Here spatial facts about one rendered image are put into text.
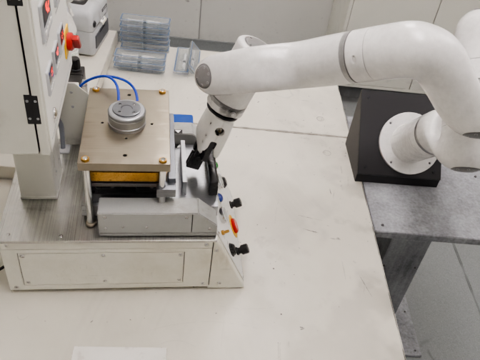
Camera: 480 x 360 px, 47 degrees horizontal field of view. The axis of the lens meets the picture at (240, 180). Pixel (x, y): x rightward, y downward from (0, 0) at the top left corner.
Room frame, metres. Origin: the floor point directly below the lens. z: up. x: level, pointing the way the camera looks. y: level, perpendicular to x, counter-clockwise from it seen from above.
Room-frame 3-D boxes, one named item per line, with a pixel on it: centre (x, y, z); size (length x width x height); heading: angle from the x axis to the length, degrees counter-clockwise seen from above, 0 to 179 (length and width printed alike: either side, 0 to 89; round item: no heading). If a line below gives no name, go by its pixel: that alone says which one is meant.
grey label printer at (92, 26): (1.81, 0.69, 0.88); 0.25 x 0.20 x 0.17; 90
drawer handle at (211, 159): (0.98, 0.07, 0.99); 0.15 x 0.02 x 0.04; 12
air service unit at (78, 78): (1.13, 0.43, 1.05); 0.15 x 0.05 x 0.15; 12
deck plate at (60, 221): (0.94, 0.29, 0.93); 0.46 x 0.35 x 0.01; 102
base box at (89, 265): (0.96, 0.25, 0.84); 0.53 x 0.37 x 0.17; 102
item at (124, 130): (0.96, 0.29, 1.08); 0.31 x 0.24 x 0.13; 12
